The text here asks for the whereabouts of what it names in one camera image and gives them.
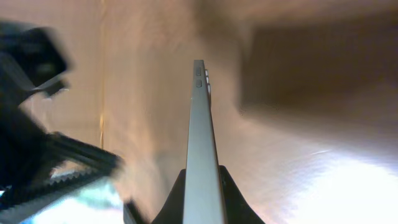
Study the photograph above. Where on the Galaxy smartphone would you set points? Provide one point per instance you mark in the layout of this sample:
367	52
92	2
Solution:
203	198

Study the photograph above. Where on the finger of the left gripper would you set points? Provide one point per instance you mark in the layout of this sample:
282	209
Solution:
82	153
20	203

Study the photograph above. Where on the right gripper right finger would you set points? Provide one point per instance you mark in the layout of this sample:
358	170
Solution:
237	209

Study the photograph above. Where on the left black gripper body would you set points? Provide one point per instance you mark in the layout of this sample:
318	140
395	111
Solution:
32	63

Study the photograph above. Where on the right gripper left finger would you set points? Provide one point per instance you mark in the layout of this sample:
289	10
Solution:
170	213

